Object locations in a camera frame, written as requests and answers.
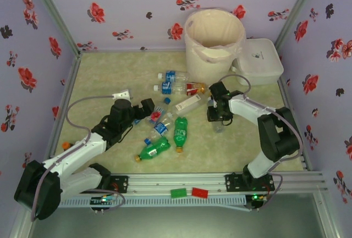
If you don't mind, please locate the aluminium corner post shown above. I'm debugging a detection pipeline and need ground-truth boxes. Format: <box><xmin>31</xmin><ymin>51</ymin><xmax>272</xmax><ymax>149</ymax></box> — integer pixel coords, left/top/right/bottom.
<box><xmin>26</xmin><ymin>0</ymin><xmax>83</xmax><ymax>56</ymax></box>
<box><xmin>274</xmin><ymin>0</ymin><xmax>323</xmax><ymax>51</ymax></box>

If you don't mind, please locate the white label plastic bottle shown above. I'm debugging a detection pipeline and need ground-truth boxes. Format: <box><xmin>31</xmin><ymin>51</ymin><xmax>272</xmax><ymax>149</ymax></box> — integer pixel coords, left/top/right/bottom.
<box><xmin>175</xmin><ymin>93</ymin><xmax>204</xmax><ymax>112</ymax></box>

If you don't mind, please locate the small circuit board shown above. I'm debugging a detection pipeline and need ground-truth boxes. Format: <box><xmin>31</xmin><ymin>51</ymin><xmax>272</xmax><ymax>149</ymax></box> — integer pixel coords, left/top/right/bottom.
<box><xmin>250</xmin><ymin>193</ymin><xmax>268</xmax><ymax>203</ymax></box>
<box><xmin>90</xmin><ymin>195</ymin><xmax>117</xmax><ymax>206</ymax></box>

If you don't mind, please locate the green plastic block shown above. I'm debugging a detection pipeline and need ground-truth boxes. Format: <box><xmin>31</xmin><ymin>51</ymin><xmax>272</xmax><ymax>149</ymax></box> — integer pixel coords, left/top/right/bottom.
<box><xmin>170</xmin><ymin>188</ymin><xmax>188</xmax><ymax>199</ymax></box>

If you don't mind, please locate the grey left arm cable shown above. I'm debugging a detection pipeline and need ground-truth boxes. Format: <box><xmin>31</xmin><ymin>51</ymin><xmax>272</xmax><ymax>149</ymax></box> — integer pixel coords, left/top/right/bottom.
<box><xmin>30</xmin><ymin>95</ymin><xmax>127</xmax><ymax>222</ymax></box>

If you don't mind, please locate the grey metal panel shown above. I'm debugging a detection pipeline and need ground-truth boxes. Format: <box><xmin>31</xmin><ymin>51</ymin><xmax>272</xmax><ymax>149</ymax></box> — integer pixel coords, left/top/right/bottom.
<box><xmin>27</xmin><ymin>207</ymin><xmax>328</xmax><ymax>238</ymax></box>

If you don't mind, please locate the grey right arm cable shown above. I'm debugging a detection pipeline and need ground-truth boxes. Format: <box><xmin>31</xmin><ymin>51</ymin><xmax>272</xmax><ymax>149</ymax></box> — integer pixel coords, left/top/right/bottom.
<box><xmin>219</xmin><ymin>74</ymin><xmax>305</xmax><ymax>213</ymax></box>

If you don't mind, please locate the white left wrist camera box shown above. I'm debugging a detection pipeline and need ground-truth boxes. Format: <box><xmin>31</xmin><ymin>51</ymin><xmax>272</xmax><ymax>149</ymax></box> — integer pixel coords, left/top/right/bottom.
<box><xmin>112</xmin><ymin>88</ymin><xmax>130</xmax><ymax>100</ymax></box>

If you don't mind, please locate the aluminium frame bar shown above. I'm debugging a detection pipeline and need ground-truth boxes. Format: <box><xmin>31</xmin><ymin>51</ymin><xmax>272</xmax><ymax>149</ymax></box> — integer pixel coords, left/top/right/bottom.
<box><xmin>9</xmin><ymin>215</ymin><xmax>32</xmax><ymax>238</ymax></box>
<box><xmin>313</xmin><ymin>192</ymin><xmax>344</xmax><ymax>238</ymax></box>

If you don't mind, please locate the slotted grey cable duct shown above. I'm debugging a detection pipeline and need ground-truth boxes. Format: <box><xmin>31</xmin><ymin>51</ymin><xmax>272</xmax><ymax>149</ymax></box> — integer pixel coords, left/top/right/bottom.
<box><xmin>59</xmin><ymin>196</ymin><xmax>247</xmax><ymax>208</ymax></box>

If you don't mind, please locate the green bottle yellow cap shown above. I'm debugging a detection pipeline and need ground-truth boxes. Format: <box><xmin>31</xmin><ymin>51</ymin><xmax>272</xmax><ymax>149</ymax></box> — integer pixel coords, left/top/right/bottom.
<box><xmin>173</xmin><ymin>116</ymin><xmax>189</xmax><ymax>154</ymax></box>

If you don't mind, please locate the red plastic block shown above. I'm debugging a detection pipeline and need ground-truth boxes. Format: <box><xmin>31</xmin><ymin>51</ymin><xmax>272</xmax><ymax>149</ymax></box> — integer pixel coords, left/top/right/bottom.
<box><xmin>191</xmin><ymin>187</ymin><xmax>209</xmax><ymax>199</ymax></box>

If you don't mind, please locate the aluminium mounting rail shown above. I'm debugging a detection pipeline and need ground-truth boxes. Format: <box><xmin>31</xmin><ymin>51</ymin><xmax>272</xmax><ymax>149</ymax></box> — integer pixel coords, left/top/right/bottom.
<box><xmin>79</xmin><ymin>170</ymin><xmax>327</xmax><ymax>195</ymax></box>

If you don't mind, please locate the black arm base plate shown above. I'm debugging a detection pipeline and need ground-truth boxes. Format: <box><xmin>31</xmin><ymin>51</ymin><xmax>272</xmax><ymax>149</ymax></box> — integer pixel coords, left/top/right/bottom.
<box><xmin>224</xmin><ymin>172</ymin><xmax>276</xmax><ymax>193</ymax></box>
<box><xmin>108</xmin><ymin>174</ymin><xmax>129</xmax><ymax>194</ymax></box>

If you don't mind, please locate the green bottle orange cap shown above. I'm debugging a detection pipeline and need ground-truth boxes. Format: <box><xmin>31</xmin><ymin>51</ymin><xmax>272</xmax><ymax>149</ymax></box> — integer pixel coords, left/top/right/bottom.
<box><xmin>134</xmin><ymin>136</ymin><xmax>172</xmax><ymax>163</ymax></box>

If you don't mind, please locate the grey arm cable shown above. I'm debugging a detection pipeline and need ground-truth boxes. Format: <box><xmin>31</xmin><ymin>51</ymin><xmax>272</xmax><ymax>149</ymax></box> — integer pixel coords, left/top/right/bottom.
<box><xmin>30</xmin><ymin>95</ymin><xmax>127</xmax><ymax>222</ymax></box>
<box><xmin>219</xmin><ymin>74</ymin><xmax>305</xmax><ymax>213</ymax></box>

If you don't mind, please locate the white lidded plastic box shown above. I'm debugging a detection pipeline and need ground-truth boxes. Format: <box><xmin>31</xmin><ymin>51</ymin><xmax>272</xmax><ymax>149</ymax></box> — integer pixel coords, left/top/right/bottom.
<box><xmin>230</xmin><ymin>38</ymin><xmax>284</xmax><ymax>86</ymax></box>

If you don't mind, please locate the white plastic bin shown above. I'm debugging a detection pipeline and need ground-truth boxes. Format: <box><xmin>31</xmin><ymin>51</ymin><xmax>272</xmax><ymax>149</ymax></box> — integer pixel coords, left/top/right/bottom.
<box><xmin>183</xmin><ymin>8</ymin><xmax>246</xmax><ymax>85</ymax></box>

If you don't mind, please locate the red label amber bottle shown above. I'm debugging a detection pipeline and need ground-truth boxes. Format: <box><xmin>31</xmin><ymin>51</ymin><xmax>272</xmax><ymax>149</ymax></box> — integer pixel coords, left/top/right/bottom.
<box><xmin>186</xmin><ymin>81</ymin><xmax>207</xmax><ymax>96</ymax></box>

